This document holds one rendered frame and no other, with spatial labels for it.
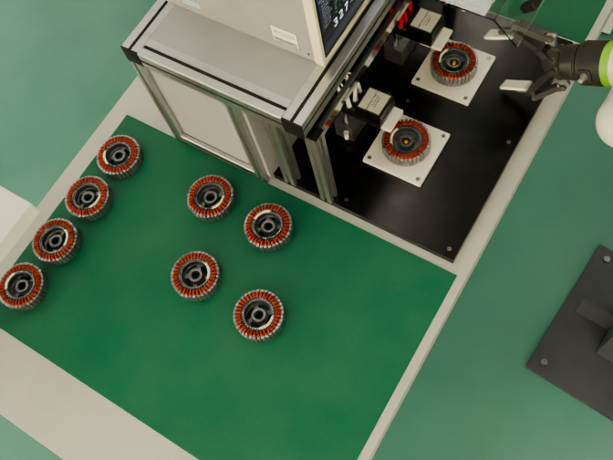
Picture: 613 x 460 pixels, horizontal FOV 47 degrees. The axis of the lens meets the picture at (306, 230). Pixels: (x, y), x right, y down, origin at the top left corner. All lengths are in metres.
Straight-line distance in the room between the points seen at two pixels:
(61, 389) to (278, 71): 0.84
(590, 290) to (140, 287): 1.41
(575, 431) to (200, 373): 1.19
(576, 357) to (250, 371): 1.13
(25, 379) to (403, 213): 0.93
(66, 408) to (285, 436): 0.49
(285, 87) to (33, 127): 1.80
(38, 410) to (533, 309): 1.48
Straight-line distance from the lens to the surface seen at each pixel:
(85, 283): 1.73
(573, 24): 1.93
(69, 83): 3.08
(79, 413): 1.65
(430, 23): 1.69
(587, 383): 2.31
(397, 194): 1.62
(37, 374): 1.72
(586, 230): 2.48
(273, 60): 1.42
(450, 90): 1.74
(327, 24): 1.33
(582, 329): 2.35
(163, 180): 1.77
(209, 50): 1.47
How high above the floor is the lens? 2.22
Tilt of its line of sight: 65 degrees down
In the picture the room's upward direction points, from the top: 20 degrees counter-clockwise
